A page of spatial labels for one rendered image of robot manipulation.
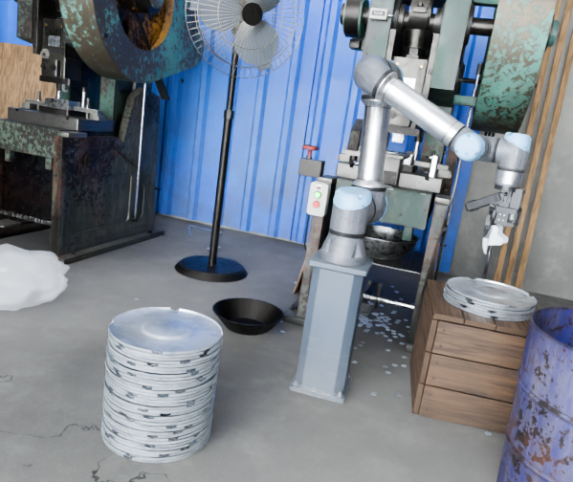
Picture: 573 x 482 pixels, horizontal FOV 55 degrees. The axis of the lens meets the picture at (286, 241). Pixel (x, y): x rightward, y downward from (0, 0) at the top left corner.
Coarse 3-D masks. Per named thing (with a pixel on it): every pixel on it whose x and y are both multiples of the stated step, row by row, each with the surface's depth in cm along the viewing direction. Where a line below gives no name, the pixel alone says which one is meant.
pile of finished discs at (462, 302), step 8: (448, 288) 186; (448, 296) 185; (456, 296) 181; (464, 296) 181; (528, 296) 189; (456, 304) 183; (464, 304) 178; (472, 304) 176; (480, 304) 175; (488, 304) 174; (472, 312) 177; (480, 312) 175; (488, 312) 174; (496, 312) 174; (504, 312) 173; (512, 312) 173; (520, 312) 174; (528, 312) 176; (512, 320) 174; (520, 320) 175
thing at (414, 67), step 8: (400, 56) 231; (408, 56) 234; (416, 56) 233; (400, 64) 231; (408, 64) 230; (416, 64) 230; (424, 64) 229; (408, 72) 231; (416, 72) 230; (424, 72) 229; (408, 80) 232; (416, 80) 231; (424, 80) 230; (416, 88) 231; (392, 112) 232; (392, 120) 234; (400, 120) 233; (408, 120) 232; (416, 128) 235
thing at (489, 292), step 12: (456, 288) 186; (468, 288) 188; (480, 288) 188; (492, 288) 190; (504, 288) 195; (516, 288) 195; (480, 300) 175; (492, 300) 178; (504, 300) 180; (516, 300) 182; (528, 300) 184
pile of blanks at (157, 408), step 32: (128, 352) 133; (128, 384) 136; (160, 384) 133; (192, 384) 137; (128, 416) 136; (160, 416) 137; (192, 416) 140; (128, 448) 137; (160, 448) 139; (192, 448) 143
